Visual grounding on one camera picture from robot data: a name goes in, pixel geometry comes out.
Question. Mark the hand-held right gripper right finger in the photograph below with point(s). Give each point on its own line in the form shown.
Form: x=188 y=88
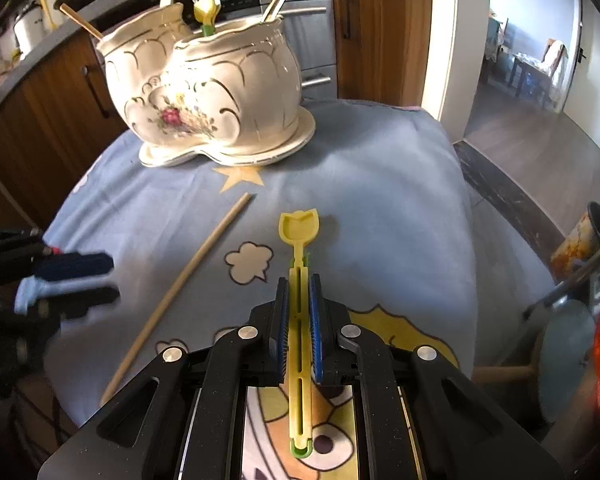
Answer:
x=316 y=332

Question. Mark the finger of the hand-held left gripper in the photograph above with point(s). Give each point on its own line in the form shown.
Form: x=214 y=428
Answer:
x=80 y=265
x=90 y=300

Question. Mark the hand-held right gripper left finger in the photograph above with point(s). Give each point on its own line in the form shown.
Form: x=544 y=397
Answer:
x=281 y=332

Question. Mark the yellow tulip plastic spoon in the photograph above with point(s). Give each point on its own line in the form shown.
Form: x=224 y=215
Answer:
x=299 y=232

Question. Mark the cream ceramic utensil holder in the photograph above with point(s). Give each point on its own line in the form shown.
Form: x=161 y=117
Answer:
x=215 y=85

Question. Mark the blue printed blanket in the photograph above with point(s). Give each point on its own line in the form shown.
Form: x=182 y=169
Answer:
x=380 y=200

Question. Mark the round stool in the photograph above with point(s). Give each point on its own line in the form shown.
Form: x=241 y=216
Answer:
x=565 y=355

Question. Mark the yellow hanging spatula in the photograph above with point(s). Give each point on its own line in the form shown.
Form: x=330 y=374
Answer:
x=45 y=10

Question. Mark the printed tin can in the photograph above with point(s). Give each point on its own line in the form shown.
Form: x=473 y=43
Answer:
x=580 y=245

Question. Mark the chair with white cloth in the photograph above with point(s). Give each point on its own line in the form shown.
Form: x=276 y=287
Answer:
x=545 y=70

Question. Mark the white door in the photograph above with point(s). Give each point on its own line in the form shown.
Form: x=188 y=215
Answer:
x=577 y=55

